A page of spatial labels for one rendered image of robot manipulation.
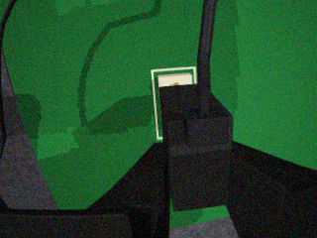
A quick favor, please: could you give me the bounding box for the black cooling fan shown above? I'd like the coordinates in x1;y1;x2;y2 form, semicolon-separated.
0;195;8;209

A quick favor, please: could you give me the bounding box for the black cable with plug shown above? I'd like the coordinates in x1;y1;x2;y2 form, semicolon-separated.
159;0;234;211

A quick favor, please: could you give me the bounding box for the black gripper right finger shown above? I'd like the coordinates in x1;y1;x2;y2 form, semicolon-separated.
226;140;317;238

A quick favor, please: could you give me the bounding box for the green circuit board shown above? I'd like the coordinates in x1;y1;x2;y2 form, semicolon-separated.
3;0;317;210

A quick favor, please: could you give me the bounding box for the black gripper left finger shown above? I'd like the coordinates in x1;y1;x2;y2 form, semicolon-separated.
0;143;170;238

